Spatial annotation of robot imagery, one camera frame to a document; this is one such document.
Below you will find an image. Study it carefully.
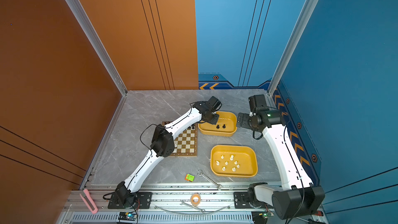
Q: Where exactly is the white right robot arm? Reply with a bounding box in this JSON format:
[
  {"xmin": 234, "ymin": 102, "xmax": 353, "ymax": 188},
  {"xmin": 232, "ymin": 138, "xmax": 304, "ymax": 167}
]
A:
[{"xmin": 236, "ymin": 111, "xmax": 325, "ymax": 224}]

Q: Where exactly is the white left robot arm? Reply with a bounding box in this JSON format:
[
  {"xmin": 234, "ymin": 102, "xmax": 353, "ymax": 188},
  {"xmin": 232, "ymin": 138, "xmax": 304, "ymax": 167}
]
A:
[{"xmin": 114, "ymin": 96, "xmax": 222, "ymax": 207}]

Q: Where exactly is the wooden chess board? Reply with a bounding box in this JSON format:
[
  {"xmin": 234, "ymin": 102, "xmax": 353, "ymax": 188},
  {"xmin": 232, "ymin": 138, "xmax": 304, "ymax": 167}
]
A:
[{"xmin": 171, "ymin": 123, "xmax": 198, "ymax": 157}]

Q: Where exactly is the green circuit board right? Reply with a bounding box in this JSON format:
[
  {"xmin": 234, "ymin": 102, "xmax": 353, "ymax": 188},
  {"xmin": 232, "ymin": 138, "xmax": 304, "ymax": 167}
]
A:
[{"xmin": 251, "ymin": 211, "xmax": 274, "ymax": 224}]

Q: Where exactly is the green circuit board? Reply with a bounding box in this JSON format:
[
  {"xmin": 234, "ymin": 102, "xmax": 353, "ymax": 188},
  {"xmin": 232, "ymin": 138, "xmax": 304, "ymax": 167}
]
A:
[
  {"xmin": 251, "ymin": 211, "xmax": 274, "ymax": 224},
  {"xmin": 118, "ymin": 212, "xmax": 138, "ymax": 224}
]

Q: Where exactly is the green circuit board left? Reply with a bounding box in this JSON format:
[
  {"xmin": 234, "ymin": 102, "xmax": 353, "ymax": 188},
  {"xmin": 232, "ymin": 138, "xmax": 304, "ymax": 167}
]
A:
[{"xmin": 118, "ymin": 212, "xmax": 138, "ymax": 224}]

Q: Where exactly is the yellow tray far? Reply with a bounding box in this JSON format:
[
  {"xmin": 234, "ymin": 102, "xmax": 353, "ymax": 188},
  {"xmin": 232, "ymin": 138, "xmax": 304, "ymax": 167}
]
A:
[{"xmin": 198, "ymin": 111, "xmax": 237, "ymax": 137}]

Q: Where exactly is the yellow tray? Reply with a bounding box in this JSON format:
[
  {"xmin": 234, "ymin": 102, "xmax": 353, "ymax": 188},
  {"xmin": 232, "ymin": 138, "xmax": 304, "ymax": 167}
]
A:
[
  {"xmin": 210, "ymin": 145, "xmax": 258, "ymax": 178},
  {"xmin": 198, "ymin": 111, "xmax": 237, "ymax": 137}
]

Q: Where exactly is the yellow tray near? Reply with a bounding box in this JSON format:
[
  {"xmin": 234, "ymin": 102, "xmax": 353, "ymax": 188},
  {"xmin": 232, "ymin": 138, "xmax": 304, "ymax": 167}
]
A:
[{"xmin": 210, "ymin": 145, "xmax": 258, "ymax": 178}]

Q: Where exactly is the green orange small cube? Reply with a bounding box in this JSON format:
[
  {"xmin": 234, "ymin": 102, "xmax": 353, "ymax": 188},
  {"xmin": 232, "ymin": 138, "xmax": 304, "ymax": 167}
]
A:
[{"xmin": 184, "ymin": 174, "xmax": 195, "ymax": 182}]

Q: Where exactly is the silver wrench on table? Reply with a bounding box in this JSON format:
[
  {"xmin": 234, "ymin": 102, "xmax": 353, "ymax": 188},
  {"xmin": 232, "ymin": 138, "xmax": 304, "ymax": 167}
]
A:
[{"xmin": 197, "ymin": 170, "xmax": 222, "ymax": 190}]

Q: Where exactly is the tape roll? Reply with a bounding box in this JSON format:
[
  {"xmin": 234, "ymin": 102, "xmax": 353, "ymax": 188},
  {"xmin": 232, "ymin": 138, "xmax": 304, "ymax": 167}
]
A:
[{"xmin": 190, "ymin": 194, "xmax": 201, "ymax": 206}]

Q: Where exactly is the pink utility knife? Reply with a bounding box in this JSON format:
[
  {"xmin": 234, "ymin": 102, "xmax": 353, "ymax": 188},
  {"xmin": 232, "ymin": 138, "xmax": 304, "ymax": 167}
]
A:
[{"xmin": 79, "ymin": 189, "xmax": 98, "ymax": 214}]

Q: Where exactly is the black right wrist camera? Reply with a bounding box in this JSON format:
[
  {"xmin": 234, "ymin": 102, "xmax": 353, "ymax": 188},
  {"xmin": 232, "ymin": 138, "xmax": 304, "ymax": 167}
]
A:
[{"xmin": 248, "ymin": 94, "xmax": 269, "ymax": 114}]

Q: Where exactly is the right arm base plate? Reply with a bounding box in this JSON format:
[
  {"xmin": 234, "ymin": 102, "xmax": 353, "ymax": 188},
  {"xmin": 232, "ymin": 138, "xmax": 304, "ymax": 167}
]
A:
[{"xmin": 233, "ymin": 191, "xmax": 260, "ymax": 209}]

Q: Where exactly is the silver wrench on rail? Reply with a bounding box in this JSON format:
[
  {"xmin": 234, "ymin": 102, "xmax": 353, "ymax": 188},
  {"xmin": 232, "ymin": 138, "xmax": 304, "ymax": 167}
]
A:
[{"xmin": 181, "ymin": 201, "xmax": 206, "ymax": 214}]

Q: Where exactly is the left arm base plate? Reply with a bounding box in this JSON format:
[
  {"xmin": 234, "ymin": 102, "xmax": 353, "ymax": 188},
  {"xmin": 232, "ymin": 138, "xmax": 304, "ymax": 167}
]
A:
[{"xmin": 108, "ymin": 192, "xmax": 152, "ymax": 210}]

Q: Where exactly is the aluminium corner post left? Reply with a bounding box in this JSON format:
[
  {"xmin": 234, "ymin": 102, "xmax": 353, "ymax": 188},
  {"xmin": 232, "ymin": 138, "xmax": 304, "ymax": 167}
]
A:
[{"xmin": 65, "ymin": 0, "xmax": 127, "ymax": 96}]

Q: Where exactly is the aluminium corner post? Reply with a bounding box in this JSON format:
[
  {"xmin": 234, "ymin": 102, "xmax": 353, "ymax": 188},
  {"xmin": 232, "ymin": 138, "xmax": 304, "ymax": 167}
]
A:
[
  {"xmin": 267, "ymin": 0, "xmax": 319, "ymax": 96},
  {"xmin": 65, "ymin": 0, "xmax": 127, "ymax": 96}
]

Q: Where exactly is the aluminium corner post right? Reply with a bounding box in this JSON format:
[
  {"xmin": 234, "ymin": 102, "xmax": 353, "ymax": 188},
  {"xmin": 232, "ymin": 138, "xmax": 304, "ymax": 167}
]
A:
[{"xmin": 267, "ymin": 0, "xmax": 319, "ymax": 96}]

